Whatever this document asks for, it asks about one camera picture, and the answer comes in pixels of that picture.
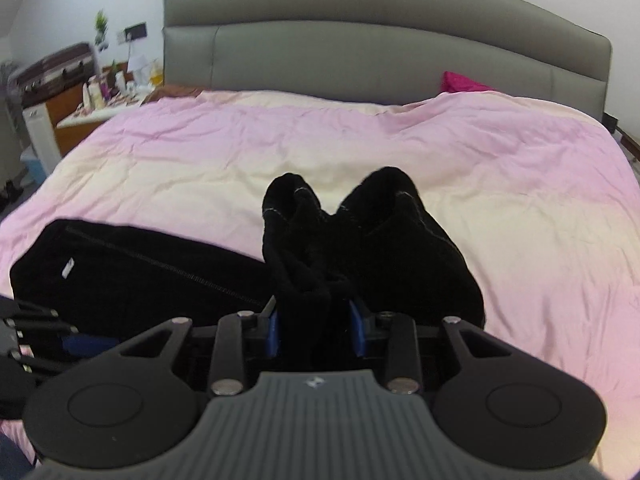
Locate dark brown suitcase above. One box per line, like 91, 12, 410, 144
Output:
9, 42, 98, 107

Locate small green potted plant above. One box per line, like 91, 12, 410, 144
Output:
92, 9, 111, 52

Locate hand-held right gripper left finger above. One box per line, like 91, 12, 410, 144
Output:
120, 296, 281, 396

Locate wooden nightstand with white top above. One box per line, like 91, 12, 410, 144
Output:
55, 87, 166, 158

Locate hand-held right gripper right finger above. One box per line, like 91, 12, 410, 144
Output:
347, 297, 511, 395

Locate person's blue jeans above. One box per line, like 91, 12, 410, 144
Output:
0, 431, 37, 480

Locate pink floral duvet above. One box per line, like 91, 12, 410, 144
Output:
0, 89, 640, 466

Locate black pants with white stripes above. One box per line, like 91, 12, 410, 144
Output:
10, 166, 486, 376

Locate cluster of cosmetic bottles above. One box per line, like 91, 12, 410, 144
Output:
81, 70, 137, 111

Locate white cabinet door panel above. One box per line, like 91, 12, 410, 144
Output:
21, 102, 63, 176

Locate light blue storage box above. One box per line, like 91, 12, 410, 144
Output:
22, 152, 49, 186

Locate magenta pillow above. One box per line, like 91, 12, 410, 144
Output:
440, 71, 496, 95

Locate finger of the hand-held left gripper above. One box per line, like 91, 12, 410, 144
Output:
0, 296, 121, 361
7, 350, 66, 378

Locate grey padded headboard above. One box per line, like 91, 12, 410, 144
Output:
162, 0, 613, 121

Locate brown pillow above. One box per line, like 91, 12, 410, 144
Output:
145, 85, 206, 104

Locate brown wooden cabinet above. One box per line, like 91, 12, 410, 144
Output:
44, 82, 87, 128

